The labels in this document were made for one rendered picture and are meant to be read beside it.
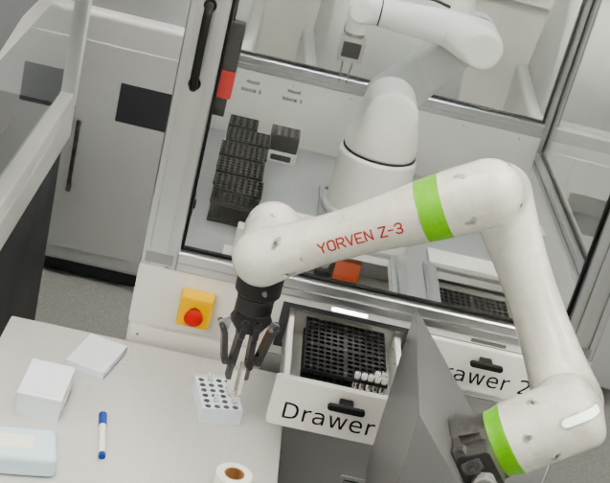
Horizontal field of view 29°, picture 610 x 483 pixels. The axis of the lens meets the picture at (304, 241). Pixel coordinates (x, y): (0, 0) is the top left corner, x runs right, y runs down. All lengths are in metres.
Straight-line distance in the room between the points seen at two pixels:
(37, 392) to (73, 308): 1.93
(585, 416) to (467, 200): 0.41
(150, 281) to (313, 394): 0.48
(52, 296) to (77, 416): 1.95
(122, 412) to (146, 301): 0.31
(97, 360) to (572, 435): 1.02
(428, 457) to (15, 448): 0.75
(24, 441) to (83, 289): 2.19
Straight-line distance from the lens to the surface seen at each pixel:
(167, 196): 2.54
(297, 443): 2.81
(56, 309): 4.27
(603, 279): 2.65
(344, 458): 2.84
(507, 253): 2.23
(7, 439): 2.26
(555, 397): 2.09
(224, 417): 2.47
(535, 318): 2.24
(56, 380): 2.42
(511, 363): 2.70
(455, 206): 2.07
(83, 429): 2.39
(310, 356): 2.51
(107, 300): 4.38
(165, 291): 2.64
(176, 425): 2.45
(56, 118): 3.27
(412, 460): 2.00
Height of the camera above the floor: 2.15
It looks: 25 degrees down
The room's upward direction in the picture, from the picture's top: 14 degrees clockwise
